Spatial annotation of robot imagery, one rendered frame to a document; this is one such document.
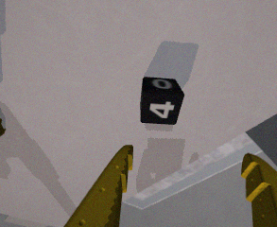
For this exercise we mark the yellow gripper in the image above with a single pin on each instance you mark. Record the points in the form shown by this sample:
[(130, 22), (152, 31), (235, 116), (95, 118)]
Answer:
[(101, 207)]

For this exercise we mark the black cube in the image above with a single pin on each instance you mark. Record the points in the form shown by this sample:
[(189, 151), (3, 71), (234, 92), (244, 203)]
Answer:
[(161, 101)]

